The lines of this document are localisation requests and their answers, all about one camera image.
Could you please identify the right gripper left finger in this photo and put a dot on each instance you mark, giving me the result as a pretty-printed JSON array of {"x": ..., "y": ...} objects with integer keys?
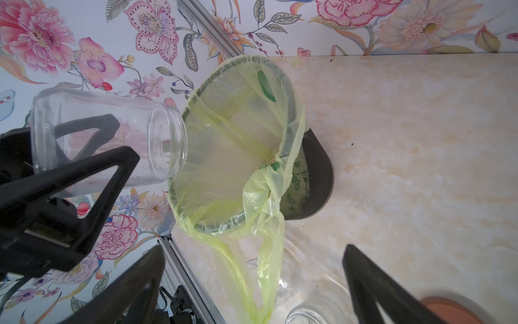
[{"x": 134, "y": 293}]

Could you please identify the clear jar with rice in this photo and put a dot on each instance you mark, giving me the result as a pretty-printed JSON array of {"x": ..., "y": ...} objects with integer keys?
[{"x": 290, "y": 287}]

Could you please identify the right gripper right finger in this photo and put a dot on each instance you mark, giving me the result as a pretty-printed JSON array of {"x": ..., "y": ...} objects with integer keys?
[{"x": 371, "y": 289}]

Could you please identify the terracotta jar lid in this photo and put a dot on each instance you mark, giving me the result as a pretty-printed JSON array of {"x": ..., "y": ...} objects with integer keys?
[{"x": 450, "y": 311}]

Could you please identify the left aluminium corner post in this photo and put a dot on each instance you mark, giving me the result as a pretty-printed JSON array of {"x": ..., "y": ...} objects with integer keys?
[{"x": 187, "y": 299}]

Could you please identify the yellow-green plastic bin liner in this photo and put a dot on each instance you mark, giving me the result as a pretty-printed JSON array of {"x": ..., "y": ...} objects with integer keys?
[{"x": 249, "y": 259}]

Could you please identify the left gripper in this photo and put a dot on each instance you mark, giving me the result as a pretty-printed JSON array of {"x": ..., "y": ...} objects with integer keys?
[{"x": 16, "y": 214}]

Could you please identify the jar with terracotta lid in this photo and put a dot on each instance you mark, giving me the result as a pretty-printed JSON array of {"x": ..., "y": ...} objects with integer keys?
[
  {"x": 327, "y": 302},
  {"x": 70, "y": 125}
]

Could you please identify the black mesh trash bin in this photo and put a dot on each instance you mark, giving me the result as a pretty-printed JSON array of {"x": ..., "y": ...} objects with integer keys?
[{"x": 307, "y": 178}]

